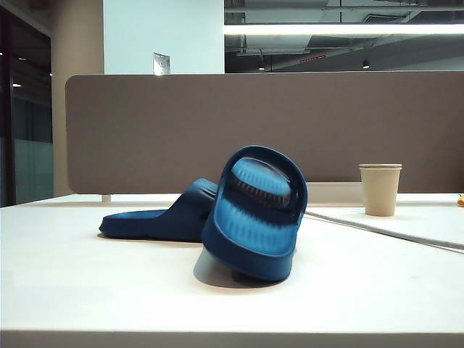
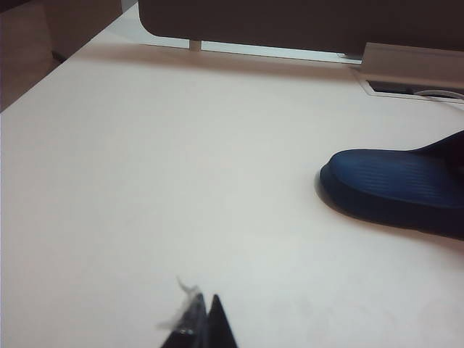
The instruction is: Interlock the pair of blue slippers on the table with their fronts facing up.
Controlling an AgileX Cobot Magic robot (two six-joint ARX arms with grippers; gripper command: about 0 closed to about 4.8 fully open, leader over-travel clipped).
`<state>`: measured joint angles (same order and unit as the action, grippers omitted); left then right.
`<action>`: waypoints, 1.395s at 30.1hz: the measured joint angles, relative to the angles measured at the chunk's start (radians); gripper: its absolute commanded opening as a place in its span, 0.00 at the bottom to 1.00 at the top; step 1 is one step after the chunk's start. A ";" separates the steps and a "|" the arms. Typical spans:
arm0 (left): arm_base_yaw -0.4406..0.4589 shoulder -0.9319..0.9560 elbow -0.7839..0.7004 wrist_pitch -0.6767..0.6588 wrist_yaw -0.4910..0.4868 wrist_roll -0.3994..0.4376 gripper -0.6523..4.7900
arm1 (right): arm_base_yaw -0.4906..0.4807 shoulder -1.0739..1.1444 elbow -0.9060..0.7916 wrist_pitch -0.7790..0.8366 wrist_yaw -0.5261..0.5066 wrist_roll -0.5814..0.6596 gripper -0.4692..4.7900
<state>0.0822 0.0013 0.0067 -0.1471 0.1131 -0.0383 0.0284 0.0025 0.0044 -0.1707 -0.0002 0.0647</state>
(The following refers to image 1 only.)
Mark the small yellow object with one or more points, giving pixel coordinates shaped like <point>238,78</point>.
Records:
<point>461,200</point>

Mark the beige paper cup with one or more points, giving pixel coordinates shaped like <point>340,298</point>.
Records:
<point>380,192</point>

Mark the brown desk partition panel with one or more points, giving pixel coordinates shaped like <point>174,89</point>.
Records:
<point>217,119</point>

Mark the dark blue rubber slipper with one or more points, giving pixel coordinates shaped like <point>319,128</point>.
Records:
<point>145,224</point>
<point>250,253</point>

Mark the white partition foot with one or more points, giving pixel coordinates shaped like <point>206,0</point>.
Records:
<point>106,198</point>

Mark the white ceiling light strip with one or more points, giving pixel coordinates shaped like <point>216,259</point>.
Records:
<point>326,29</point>

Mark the red ceiling sign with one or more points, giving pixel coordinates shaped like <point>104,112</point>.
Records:
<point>312,58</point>

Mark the silver metal wall plate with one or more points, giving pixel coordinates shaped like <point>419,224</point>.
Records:
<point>161,63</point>

